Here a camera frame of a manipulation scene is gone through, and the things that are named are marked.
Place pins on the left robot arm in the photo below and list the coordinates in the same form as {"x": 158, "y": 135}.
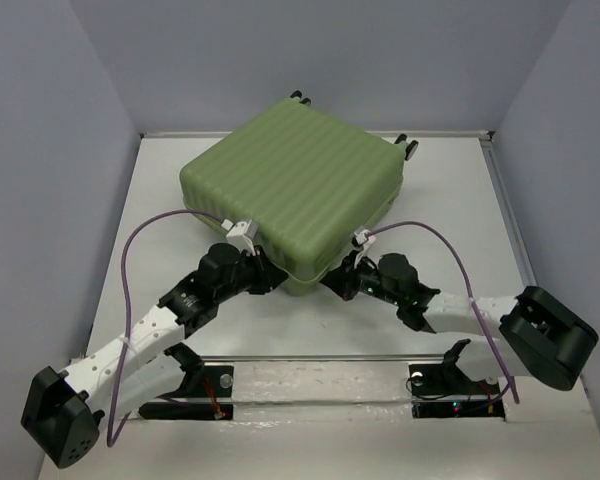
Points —
{"x": 65, "y": 411}

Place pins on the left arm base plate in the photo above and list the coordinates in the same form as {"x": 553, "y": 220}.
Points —
{"x": 209, "y": 399}

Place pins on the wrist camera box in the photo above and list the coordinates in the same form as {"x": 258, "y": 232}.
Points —
{"x": 363, "y": 239}
{"x": 240, "y": 229}

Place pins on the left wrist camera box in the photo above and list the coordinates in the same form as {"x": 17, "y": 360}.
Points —
{"x": 240, "y": 229}

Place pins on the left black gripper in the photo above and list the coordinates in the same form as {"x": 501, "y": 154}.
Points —
{"x": 267, "y": 274}

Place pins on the green suitcase with blue lining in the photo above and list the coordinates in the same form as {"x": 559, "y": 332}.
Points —
{"x": 307, "y": 179}

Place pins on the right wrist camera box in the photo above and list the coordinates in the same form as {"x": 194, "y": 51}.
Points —
{"x": 363, "y": 239}

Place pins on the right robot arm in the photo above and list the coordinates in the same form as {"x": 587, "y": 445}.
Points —
{"x": 530, "y": 334}

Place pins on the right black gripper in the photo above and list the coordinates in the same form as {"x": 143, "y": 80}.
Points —
{"x": 341, "y": 279}

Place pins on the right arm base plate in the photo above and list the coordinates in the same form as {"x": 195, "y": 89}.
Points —
{"x": 441, "y": 393}

